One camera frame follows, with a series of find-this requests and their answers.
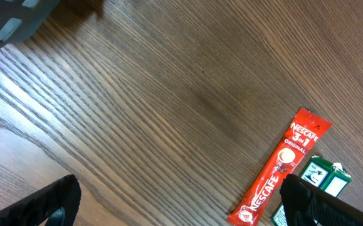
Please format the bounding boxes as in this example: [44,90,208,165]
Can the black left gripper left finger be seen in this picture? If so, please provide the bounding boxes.
[0,175,82,226]

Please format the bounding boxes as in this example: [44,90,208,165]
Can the dark grey mesh basket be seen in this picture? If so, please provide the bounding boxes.
[0,0,60,48]

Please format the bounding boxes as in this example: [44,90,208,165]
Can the dark green gum pack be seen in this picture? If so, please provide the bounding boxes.
[269,154,353,226]

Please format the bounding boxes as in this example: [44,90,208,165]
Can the red candy bar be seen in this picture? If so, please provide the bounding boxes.
[227,108,332,225]

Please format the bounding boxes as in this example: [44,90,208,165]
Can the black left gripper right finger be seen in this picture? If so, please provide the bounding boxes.
[280,174,363,226]

